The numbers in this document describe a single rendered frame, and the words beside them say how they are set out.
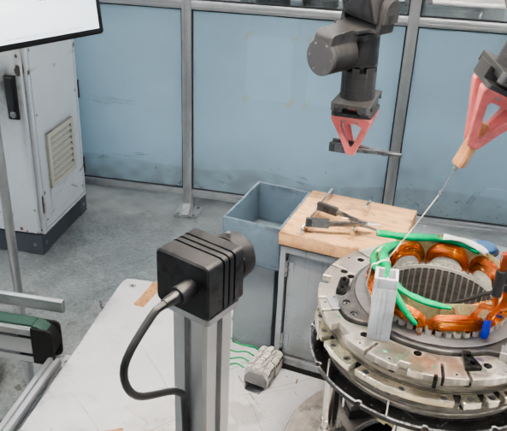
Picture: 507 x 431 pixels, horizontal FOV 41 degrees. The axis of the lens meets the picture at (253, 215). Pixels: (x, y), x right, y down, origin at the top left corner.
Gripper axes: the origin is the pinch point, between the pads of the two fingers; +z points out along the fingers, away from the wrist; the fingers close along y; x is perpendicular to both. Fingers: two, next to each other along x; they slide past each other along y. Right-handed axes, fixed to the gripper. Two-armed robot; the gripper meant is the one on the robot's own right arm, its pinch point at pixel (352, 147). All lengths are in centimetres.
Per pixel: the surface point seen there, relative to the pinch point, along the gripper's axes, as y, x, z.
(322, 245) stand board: 13.6, -0.6, 12.6
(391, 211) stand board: -2.6, 7.6, 12.2
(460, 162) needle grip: 29.0, 19.4, -11.9
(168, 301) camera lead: 80, 7, -21
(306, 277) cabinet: 12.6, -3.3, 20.0
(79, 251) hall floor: -117, -147, 118
